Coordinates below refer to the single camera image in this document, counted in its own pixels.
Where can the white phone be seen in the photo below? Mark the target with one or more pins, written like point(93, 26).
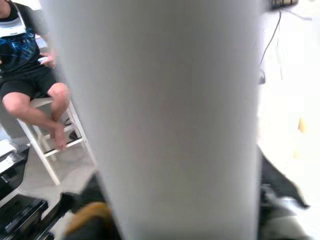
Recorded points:
point(43, 59)

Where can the black flip-flop sandal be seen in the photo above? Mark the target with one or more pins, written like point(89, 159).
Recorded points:
point(72, 136)

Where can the white VR headset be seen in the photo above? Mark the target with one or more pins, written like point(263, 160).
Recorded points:
point(12, 26)

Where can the yellow rubber band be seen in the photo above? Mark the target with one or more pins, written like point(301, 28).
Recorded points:
point(87, 211)

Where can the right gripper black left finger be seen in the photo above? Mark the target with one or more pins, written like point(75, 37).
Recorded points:
point(95, 192)

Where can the seated person in black shorts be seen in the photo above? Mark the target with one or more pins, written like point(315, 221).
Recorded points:
point(25, 62)

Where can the white wooden chair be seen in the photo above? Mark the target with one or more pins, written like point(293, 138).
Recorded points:
point(48, 167)

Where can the black equipment stack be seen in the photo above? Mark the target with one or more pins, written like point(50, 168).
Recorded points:
point(22, 212)

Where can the black power strip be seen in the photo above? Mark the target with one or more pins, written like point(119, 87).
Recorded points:
point(285, 3)

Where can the white plastic table leg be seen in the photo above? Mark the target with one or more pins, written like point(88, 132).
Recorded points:
point(162, 112)

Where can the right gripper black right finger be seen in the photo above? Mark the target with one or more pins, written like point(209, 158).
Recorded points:
point(277, 182)

